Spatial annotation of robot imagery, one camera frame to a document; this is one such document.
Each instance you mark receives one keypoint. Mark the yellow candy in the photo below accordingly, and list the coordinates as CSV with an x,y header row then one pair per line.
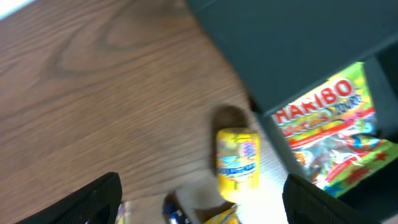
x,y
227,217

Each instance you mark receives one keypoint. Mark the Haribo gummy candy bag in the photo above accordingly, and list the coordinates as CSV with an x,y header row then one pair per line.
x,y
331,131

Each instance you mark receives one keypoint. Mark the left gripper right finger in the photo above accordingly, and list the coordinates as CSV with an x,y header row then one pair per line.
x,y
305,203

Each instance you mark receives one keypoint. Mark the black open gift box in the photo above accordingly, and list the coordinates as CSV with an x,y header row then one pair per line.
x,y
282,49

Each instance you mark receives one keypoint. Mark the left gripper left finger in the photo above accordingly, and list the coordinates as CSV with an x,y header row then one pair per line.
x,y
96,203

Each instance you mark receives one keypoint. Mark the Pretz snack box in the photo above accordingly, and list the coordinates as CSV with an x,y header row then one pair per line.
x,y
121,218

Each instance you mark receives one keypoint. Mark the dark blue candy bar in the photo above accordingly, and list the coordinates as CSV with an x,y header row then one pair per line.
x,y
172,211

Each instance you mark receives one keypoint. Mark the yellow Mentos gum bottle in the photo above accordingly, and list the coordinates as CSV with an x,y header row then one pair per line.
x,y
238,163

